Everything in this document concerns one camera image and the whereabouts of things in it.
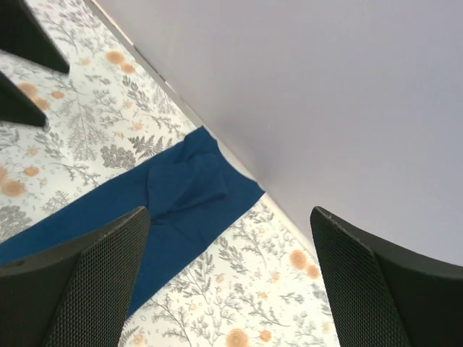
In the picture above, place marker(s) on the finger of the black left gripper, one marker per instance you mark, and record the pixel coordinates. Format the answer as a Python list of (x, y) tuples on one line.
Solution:
[(17, 108), (23, 36)]

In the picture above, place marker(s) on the dark blue t shirt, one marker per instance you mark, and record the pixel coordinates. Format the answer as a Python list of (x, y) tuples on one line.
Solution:
[(192, 195)]

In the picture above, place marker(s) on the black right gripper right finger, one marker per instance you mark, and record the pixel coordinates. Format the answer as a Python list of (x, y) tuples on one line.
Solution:
[(382, 294)]

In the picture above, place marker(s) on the floral patterned table cloth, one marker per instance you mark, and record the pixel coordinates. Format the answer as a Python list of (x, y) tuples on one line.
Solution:
[(258, 284)]

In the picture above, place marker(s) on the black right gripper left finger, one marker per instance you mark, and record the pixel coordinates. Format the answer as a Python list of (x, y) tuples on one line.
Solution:
[(78, 292)]

